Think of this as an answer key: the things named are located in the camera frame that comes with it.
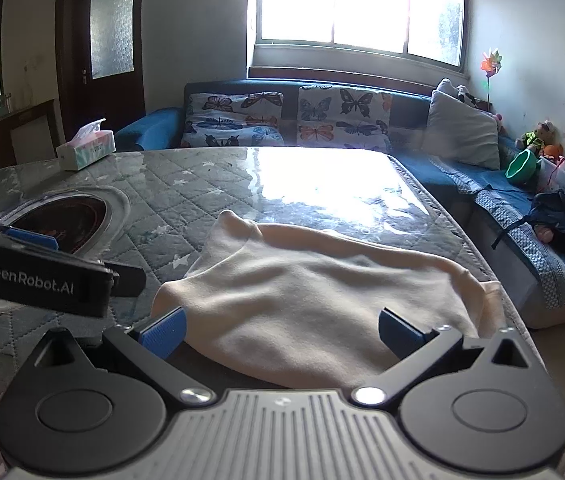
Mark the plush toy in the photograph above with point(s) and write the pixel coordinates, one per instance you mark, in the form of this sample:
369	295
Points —
542	141

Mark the round induction cooktop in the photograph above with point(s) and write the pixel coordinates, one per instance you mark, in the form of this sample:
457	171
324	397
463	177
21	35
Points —
84	221

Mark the white pillow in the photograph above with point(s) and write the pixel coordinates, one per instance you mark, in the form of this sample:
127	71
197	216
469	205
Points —
455	130

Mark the blue corner sofa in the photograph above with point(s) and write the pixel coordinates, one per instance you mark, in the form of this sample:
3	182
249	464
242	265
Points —
480	200

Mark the green plastic bowl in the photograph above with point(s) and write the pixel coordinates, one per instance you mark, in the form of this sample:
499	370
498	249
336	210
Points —
522	168

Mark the tissue box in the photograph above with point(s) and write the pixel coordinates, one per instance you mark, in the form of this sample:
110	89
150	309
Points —
90	144

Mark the left butterfly cushion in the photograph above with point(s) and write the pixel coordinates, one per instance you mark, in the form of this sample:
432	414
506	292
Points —
215	120

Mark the butterfly cushion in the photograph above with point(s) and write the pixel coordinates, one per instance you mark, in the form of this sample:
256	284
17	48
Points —
344	117
215	120

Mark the cream knit garment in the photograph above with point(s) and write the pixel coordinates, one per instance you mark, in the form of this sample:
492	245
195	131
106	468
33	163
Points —
299	307

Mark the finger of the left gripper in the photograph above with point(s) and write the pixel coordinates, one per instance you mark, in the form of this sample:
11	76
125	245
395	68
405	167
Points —
122	280
33	238

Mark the dark blue clothing pile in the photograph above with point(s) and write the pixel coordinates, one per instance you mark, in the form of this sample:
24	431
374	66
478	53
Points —
547	219

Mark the window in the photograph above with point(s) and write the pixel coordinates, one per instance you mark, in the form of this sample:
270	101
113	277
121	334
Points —
358	34

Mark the colourful pinwheel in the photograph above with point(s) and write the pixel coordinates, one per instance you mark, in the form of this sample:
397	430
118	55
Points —
491	64

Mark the dark wooden door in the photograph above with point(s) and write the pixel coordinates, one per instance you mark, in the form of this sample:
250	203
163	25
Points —
99	65

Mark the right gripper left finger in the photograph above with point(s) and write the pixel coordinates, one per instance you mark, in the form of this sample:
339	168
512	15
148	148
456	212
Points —
141	352

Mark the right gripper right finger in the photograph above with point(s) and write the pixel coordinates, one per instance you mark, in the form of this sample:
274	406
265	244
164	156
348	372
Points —
422	356

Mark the right butterfly cushion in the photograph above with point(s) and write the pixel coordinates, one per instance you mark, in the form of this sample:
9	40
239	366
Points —
344	117

